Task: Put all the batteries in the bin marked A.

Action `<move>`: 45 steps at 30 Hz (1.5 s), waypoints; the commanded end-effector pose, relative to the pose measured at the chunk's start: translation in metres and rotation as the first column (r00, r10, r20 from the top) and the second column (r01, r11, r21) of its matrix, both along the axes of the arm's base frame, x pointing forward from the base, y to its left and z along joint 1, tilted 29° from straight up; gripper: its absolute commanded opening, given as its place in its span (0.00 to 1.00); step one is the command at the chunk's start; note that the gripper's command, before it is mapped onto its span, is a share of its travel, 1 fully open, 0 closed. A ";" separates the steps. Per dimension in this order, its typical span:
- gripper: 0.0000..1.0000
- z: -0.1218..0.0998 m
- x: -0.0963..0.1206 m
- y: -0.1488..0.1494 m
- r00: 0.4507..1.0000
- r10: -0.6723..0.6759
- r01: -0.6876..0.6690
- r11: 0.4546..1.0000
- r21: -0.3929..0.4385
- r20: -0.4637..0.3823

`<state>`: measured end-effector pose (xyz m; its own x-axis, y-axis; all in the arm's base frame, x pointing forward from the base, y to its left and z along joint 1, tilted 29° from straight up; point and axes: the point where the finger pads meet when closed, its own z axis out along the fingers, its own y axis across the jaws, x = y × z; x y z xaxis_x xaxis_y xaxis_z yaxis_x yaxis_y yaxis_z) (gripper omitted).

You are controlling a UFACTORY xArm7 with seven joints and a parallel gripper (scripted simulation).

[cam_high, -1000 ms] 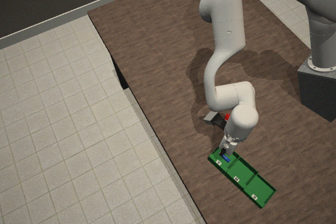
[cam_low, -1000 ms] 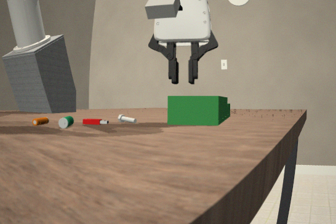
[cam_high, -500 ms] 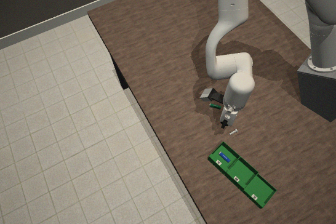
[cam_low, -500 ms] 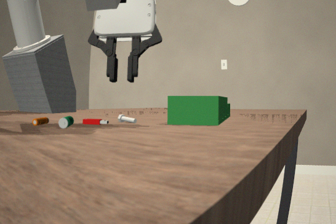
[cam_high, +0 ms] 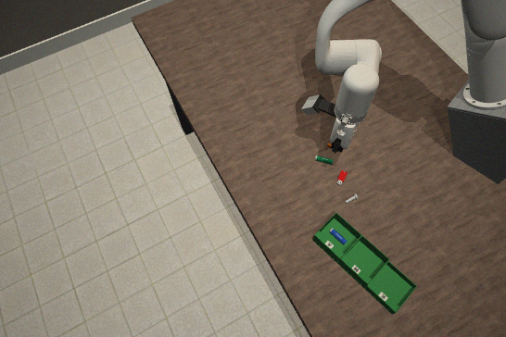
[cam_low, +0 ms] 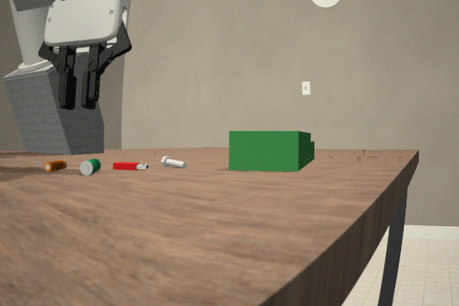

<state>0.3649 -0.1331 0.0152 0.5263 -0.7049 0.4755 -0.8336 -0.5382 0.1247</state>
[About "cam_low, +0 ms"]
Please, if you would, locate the green aa battery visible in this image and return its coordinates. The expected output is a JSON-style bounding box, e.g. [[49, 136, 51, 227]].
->
[[80, 159, 101, 176]]

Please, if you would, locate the red usb stick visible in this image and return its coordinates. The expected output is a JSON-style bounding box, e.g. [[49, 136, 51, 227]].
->
[[113, 162, 147, 171]]

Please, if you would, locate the green bin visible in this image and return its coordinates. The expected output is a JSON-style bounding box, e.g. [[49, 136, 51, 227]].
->
[[229, 131, 314, 171]]

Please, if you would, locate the orange battery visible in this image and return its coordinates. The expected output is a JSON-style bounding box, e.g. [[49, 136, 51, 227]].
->
[[44, 161, 67, 171]]

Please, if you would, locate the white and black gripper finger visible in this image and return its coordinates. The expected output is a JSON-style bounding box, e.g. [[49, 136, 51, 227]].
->
[[81, 21, 132, 109], [38, 40, 77, 110]]

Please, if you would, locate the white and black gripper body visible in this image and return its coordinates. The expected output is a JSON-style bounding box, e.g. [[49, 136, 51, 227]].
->
[[45, 0, 129, 53]]

